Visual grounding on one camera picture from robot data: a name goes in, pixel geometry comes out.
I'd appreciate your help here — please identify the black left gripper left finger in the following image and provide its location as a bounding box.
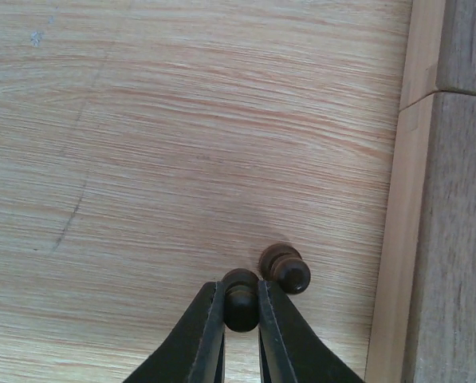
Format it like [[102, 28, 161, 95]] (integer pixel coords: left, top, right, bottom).
[[125, 282, 225, 383]]

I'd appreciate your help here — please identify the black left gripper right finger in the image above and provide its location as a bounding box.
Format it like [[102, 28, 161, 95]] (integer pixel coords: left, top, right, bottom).
[[258, 281, 363, 383]]

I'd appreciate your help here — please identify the wooden chess board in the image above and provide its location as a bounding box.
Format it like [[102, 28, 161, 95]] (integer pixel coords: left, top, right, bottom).
[[365, 1, 476, 382]]

